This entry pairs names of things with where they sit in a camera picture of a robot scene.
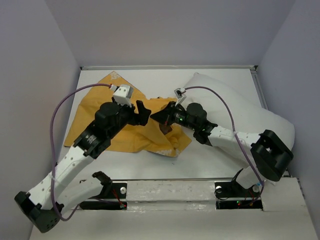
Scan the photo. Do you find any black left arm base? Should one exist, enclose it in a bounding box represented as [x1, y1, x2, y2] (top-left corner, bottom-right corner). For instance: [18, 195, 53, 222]
[79, 171, 128, 211]

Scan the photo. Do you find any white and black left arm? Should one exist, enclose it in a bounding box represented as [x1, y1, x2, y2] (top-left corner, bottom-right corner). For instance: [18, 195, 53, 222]
[14, 100, 151, 233]

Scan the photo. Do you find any white pillow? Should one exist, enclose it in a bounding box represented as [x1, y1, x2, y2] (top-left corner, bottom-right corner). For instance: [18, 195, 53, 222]
[182, 73, 295, 149]

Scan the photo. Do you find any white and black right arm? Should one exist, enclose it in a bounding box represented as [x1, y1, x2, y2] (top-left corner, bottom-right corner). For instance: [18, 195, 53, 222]
[150, 101, 294, 198]

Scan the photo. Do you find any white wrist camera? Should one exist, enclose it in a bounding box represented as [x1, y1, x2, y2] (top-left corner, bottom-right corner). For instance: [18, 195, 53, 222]
[112, 84, 134, 107]
[174, 87, 187, 106]

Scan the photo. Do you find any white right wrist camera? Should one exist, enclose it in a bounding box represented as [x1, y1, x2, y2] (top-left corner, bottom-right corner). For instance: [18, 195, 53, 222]
[174, 87, 187, 106]

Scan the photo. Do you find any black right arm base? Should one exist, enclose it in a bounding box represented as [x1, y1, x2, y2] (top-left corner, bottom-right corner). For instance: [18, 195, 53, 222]
[214, 177, 263, 210]

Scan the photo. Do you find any yellow pillowcase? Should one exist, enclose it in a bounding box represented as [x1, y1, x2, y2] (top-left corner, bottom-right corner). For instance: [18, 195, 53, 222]
[63, 86, 192, 157]

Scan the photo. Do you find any white front board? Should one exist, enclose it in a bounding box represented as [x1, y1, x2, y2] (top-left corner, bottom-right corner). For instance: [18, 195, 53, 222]
[29, 176, 315, 240]

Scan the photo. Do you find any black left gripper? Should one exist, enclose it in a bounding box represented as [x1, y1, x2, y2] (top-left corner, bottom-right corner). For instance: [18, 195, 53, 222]
[109, 96, 152, 138]

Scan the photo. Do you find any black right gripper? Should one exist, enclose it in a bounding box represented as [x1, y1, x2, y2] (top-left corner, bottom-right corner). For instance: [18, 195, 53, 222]
[150, 100, 197, 132]

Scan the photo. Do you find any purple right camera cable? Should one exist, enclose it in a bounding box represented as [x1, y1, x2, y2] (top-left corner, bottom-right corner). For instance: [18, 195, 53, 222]
[184, 85, 266, 201]

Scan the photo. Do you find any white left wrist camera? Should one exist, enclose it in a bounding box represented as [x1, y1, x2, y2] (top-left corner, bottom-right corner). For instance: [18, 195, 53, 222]
[112, 84, 134, 107]

